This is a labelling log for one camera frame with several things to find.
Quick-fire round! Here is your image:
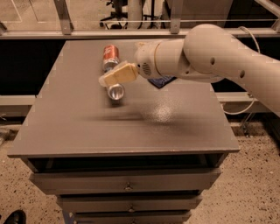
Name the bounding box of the grey drawer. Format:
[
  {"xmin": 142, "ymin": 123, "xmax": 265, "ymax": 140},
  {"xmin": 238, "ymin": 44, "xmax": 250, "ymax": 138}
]
[
  {"xmin": 30, "ymin": 168, "xmax": 221, "ymax": 195},
  {"xmin": 74, "ymin": 210, "xmax": 191, "ymax": 224},
  {"xmin": 57, "ymin": 193, "xmax": 202, "ymax": 213}
]

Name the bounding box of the dark blue snack packet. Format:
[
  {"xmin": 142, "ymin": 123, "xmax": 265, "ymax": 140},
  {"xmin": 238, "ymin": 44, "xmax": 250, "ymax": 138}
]
[{"xmin": 148, "ymin": 76, "xmax": 176, "ymax": 89}]

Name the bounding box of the black chair base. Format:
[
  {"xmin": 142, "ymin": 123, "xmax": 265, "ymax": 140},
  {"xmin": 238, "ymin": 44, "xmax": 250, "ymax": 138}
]
[{"xmin": 99, "ymin": 0, "xmax": 169, "ymax": 30}]

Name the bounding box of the white cable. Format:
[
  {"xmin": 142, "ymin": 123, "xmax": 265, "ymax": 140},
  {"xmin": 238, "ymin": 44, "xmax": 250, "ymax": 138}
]
[{"xmin": 221, "ymin": 25, "xmax": 262, "ymax": 116}]

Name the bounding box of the yellow foam padded gripper finger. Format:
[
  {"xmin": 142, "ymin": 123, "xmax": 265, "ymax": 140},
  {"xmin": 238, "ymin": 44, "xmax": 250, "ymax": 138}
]
[{"xmin": 99, "ymin": 61, "xmax": 138, "ymax": 87}]

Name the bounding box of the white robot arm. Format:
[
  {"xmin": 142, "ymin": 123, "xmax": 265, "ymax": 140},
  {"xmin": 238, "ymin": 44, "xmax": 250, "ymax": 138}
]
[{"xmin": 99, "ymin": 24, "xmax": 280, "ymax": 115}]

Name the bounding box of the middle grey drawer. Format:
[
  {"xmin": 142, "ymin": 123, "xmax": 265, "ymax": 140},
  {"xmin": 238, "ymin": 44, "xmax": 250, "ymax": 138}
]
[{"xmin": 57, "ymin": 193, "xmax": 202, "ymax": 213}]

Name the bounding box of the bottom grey drawer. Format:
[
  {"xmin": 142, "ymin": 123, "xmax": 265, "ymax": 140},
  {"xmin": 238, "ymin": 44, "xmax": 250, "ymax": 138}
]
[{"xmin": 74, "ymin": 210, "xmax": 191, "ymax": 224}]

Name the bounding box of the redbull can blue silver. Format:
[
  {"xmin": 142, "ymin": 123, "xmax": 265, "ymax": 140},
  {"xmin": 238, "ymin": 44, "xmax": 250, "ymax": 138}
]
[{"xmin": 107, "ymin": 84, "xmax": 125, "ymax": 101}]

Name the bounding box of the top grey drawer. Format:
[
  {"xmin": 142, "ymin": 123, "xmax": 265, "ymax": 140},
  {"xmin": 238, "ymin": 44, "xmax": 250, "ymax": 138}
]
[{"xmin": 30, "ymin": 168, "xmax": 221, "ymax": 195}]

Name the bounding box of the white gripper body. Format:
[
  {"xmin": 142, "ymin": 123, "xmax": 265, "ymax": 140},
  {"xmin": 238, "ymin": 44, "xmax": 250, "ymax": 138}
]
[{"xmin": 135, "ymin": 42, "xmax": 159, "ymax": 79}]

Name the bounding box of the orange soda can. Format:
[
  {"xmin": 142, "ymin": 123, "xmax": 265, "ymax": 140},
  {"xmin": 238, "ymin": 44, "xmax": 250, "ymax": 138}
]
[{"xmin": 102, "ymin": 45, "xmax": 120, "ymax": 72}]

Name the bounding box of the grey metal railing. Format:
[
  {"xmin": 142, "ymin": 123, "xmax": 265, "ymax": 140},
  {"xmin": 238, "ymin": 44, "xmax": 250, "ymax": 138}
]
[{"xmin": 0, "ymin": 0, "xmax": 280, "ymax": 39}]

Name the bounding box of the black shoe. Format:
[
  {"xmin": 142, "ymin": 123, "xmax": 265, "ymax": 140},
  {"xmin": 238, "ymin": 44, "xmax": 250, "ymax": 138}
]
[{"xmin": 3, "ymin": 210, "xmax": 26, "ymax": 224}]

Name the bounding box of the grey drawer cabinet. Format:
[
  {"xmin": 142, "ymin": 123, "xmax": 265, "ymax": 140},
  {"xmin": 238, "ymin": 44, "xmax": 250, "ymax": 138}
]
[{"xmin": 7, "ymin": 38, "xmax": 241, "ymax": 224}]

